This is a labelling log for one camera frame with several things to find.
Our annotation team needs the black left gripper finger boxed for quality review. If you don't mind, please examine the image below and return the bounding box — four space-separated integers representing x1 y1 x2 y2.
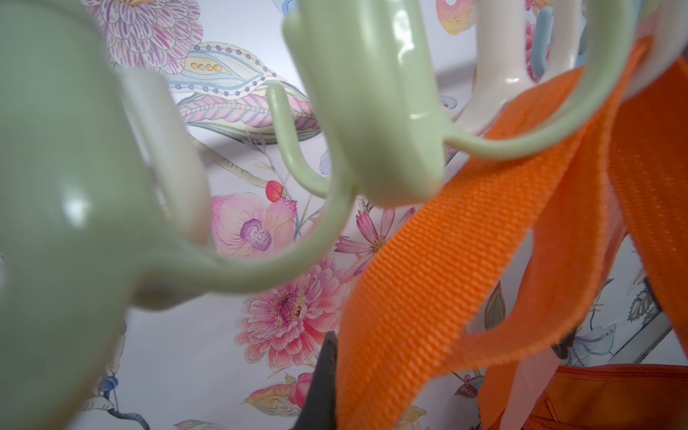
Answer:
294 331 338 430

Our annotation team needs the green hook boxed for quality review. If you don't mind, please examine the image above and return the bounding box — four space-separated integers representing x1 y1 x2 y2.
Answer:
1 1 355 429
541 0 583 82
268 1 636 207

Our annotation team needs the green hook middle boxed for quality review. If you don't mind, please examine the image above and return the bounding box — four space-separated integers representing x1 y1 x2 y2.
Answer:
268 1 636 207

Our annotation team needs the white hook middle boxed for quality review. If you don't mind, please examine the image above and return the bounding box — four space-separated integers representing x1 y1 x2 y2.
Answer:
455 0 534 134

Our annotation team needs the blue hook middle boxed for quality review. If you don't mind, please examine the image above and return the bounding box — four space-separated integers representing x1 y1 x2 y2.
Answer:
530 6 554 82

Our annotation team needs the green hook right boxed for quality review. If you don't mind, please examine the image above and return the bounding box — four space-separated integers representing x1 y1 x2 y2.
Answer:
541 0 583 82

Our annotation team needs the white hook right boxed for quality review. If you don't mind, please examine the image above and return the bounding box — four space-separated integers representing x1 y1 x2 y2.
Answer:
623 1 687 100

